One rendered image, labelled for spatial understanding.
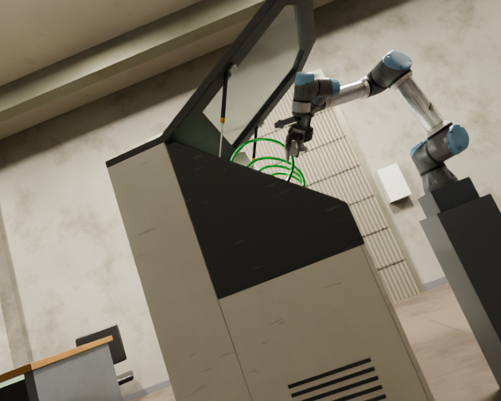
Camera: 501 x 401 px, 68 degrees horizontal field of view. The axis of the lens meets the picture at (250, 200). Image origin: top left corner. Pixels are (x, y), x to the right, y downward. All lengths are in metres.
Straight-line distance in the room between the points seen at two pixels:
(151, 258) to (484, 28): 5.87
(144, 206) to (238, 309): 0.56
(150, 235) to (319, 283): 0.69
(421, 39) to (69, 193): 5.60
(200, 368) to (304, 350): 0.40
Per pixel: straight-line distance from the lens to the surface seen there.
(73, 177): 6.15
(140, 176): 1.61
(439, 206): 1.80
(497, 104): 6.11
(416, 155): 1.90
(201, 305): 1.47
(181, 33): 5.11
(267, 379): 1.46
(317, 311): 1.39
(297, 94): 1.53
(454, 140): 1.78
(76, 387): 2.30
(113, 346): 3.95
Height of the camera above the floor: 0.78
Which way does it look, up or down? 13 degrees up
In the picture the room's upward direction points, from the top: 21 degrees counter-clockwise
